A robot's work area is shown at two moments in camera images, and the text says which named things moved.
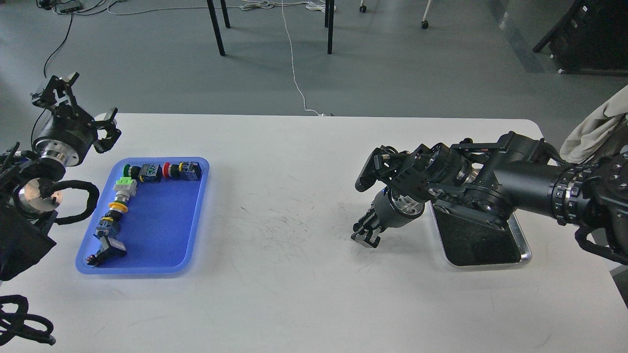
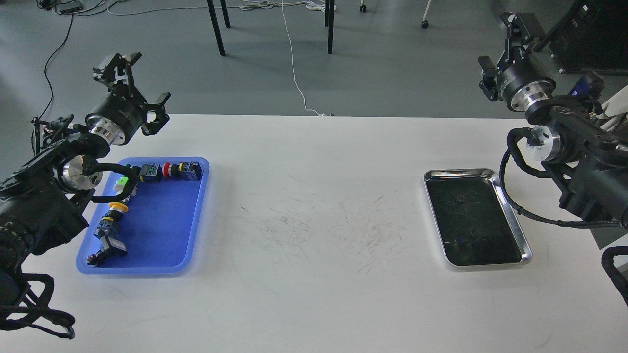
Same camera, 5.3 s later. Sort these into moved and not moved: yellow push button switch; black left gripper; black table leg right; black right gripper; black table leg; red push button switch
Moved: black left gripper; black right gripper
Not moved: black table leg; yellow push button switch; black table leg right; red push button switch
